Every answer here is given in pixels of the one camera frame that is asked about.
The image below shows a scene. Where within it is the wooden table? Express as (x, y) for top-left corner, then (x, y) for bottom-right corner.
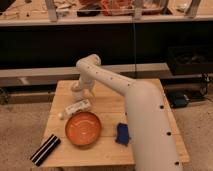
(40, 78), (191, 169)

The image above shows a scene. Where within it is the orange bowl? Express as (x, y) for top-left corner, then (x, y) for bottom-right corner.
(65, 112), (102, 146)

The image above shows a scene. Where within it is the black box right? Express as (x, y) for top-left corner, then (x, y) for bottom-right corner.
(166, 45), (213, 75)

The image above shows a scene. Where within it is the white ceramic cup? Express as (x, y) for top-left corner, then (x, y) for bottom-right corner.
(72, 90), (85, 101)

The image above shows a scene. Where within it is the thin vertical cable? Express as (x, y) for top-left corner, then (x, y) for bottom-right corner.
(131, 18), (138, 80)

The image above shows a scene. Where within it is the blue cloth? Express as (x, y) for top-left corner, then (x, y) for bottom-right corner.
(115, 123), (130, 146)

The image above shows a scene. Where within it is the low grey shelf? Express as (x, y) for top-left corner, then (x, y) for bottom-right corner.
(0, 63), (171, 87)

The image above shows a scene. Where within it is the white tube bottle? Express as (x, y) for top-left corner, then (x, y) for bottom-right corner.
(58, 99), (91, 120)

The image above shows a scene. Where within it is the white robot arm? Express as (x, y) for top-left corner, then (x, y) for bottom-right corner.
(72, 54), (183, 171)

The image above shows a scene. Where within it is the long background workbench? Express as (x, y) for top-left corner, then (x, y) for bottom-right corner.
(0, 0), (213, 27)

